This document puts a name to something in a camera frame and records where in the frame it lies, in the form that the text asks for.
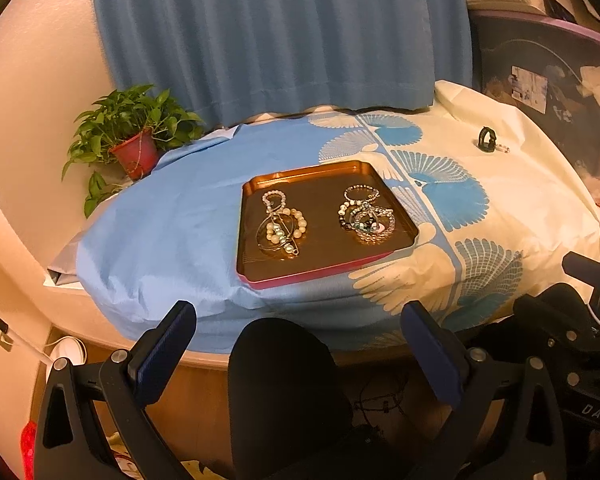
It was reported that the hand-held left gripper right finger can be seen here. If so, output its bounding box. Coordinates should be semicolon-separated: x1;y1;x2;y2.
400;301;567;480

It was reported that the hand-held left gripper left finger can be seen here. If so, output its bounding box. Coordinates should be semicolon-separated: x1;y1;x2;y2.
32;300;198;480

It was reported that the blue curtain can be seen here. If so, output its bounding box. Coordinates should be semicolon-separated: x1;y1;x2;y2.
89;0;474;128

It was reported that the white round device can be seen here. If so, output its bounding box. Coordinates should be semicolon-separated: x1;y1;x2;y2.
45;337;87;367

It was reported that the pearl pendant necklace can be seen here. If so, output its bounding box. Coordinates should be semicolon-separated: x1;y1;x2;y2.
255;210;306;260

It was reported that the blue and cream printed tablecloth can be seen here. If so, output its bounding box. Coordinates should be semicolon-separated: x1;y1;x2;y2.
75;80;600;357

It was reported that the copper metal tray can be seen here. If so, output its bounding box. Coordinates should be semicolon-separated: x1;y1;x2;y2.
236;160;421;290

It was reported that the red mesh object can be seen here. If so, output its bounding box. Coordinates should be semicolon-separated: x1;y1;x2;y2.
20;421;39;480

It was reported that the pearl and black bead bracelet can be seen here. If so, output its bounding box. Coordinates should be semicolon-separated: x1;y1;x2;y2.
337;200;376;233

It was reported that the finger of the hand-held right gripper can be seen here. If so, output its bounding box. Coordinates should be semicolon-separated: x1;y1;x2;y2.
511;282;597;343
561;252;600;288

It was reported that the green plant in red pot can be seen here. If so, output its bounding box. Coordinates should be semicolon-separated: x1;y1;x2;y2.
61;84;207;219

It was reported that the cream pearl bracelet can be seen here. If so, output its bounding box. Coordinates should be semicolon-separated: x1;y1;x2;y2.
266;206;312;244

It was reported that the clear storage bin purple lid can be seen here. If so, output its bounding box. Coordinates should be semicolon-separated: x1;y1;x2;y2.
467;7;600;198

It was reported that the white label on bin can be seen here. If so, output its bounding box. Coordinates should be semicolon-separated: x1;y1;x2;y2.
511;66;549;109

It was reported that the black chair back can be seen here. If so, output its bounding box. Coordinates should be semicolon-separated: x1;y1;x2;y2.
227;317;355;480

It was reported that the pale crystal bead bracelet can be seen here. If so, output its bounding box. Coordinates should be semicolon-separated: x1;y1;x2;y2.
355;207;397;246

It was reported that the white cable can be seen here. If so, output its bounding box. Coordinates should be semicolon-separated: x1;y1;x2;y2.
0;294;56;362

